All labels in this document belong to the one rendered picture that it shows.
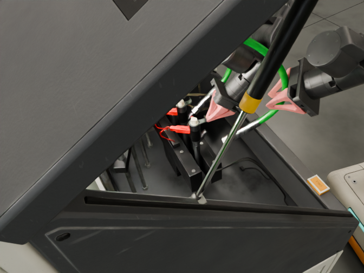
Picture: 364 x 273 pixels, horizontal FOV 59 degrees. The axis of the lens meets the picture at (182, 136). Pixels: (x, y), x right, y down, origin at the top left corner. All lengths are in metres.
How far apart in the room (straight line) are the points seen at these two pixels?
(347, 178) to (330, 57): 1.33
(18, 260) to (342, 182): 1.63
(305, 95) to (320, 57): 0.11
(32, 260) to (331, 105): 2.43
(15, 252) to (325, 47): 0.49
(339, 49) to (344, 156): 1.79
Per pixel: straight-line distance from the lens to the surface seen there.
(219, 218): 0.45
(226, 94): 0.76
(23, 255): 0.36
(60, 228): 0.33
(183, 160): 0.92
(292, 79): 0.66
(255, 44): 0.61
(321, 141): 2.35
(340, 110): 2.61
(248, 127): 0.74
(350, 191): 1.80
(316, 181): 0.93
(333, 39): 0.56
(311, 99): 0.66
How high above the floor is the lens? 1.70
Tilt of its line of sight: 47 degrees down
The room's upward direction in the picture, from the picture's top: 8 degrees counter-clockwise
